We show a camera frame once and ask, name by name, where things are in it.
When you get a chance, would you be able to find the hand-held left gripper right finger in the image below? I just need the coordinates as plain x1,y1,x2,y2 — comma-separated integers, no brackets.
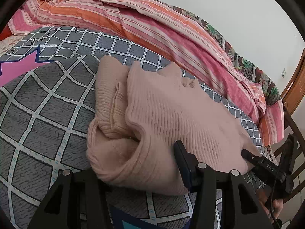
173,141,274,229

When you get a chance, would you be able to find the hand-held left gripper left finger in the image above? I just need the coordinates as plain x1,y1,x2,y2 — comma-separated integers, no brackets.
27,169,112,229

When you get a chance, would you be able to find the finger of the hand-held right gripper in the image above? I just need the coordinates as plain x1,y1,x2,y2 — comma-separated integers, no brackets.
242,148,264,166

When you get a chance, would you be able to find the pink knit sweater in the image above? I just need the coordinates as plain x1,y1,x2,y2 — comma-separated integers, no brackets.
86,56,261,196

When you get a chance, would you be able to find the person's right hand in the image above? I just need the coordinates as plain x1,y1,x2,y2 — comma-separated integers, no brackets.
258,188,284,220

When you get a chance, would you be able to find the grey checked star blanket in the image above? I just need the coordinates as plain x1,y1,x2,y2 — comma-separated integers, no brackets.
0,26,265,229

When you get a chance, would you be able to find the wooden door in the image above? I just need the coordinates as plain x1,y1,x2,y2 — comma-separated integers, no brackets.
280,49,305,115

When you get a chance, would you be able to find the floral patchwork quilt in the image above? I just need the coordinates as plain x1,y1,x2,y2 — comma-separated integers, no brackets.
174,5,283,106

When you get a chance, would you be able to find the pink orange striped quilt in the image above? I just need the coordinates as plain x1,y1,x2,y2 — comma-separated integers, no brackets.
8,0,285,146

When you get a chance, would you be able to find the red embroidered pillow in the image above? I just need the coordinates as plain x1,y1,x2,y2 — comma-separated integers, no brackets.
0,25,12,41

